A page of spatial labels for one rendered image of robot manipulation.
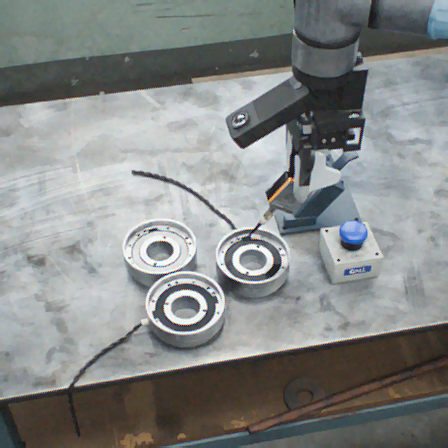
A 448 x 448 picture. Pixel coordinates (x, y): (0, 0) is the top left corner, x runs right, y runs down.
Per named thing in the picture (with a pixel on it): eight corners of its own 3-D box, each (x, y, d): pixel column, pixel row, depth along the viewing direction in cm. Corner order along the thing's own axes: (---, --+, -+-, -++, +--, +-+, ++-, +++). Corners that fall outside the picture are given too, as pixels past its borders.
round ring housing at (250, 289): (297, 295, 110) (299, 276, 107) (223, 307, 108) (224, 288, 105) (278, 241, 117) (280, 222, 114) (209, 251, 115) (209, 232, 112)
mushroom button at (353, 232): (340, 264, 110) (344, 240, 107) (332, 243, 113) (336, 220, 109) (367, 260, 111) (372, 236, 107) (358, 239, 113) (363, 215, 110)
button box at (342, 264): (331, 285, 111) (335, 263, 107) (317, 249, 116) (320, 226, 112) (386, 277, 112) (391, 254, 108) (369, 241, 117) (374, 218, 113)
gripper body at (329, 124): (360, 156, 98) (373, 77, 89) (293, 163, 97) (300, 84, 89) (344, 118, 103) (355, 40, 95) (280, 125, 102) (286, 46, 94)
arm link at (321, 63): (301, 52, 85) (285, 13, 91) (298, 86, 89) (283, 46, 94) (368, 46, 86) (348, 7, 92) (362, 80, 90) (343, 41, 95)
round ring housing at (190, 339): (211, 282, 111) (211, 264, 108) (234, 341, 104) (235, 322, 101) (139, 300, 109) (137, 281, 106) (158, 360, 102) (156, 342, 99)
